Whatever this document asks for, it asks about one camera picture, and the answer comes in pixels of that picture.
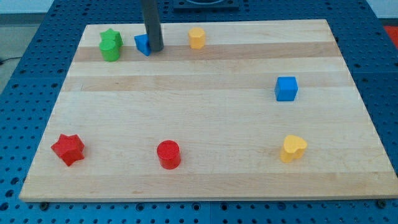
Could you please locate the blue cube block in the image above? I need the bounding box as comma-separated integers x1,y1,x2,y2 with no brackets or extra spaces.
274,77,299,101

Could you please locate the blue triangle block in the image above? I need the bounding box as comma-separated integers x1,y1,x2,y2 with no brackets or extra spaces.
134,34,151,56

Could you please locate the wooden board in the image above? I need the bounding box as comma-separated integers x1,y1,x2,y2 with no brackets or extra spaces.
19,19,397,202

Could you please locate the red cylinder block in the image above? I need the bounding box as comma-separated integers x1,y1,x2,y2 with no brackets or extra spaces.
156,140,181,169

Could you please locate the yellow hexagon block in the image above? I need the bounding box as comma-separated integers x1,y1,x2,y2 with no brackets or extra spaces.
188,27,206,49

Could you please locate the yellow heart block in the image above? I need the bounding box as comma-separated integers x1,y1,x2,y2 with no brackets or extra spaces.
280,135,308,163

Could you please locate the green cylinder block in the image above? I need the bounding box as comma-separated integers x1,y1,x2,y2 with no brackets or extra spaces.
99,39,120,62

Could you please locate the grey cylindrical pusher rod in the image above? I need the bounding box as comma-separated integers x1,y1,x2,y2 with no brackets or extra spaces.
141,0,164,52

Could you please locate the green star block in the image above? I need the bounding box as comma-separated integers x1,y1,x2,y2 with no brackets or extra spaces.
99,28,123,48

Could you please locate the red star block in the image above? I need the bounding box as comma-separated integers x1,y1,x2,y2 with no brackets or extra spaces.
51,134,85,167

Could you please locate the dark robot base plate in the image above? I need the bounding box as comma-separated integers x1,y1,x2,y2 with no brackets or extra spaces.
172,0,239,11

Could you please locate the black cable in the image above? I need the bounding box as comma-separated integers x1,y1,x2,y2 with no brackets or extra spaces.
0,56,22,65

